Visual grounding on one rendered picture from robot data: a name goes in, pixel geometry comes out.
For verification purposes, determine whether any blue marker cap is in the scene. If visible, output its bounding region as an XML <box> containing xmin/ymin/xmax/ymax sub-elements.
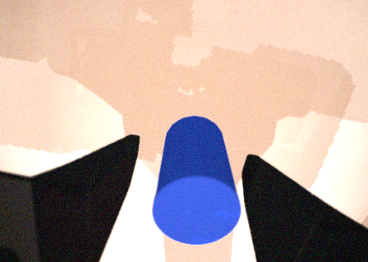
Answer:
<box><xmin>152</xmin><ymin>116</ymin><xmax>242</xmax><ymax>245</ymax></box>

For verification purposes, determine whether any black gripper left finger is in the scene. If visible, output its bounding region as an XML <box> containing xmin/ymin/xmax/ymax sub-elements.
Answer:
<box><xmin>0</xmin><ymin>134</ymin><xmax>140</xmax><ymax>262</ymax></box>

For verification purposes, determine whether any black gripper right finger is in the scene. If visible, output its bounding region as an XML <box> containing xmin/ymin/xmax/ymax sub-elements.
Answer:
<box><xmin>241</xmin><ymin>154</ymin><xmax>368</xmax><ymax>262</ymax></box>

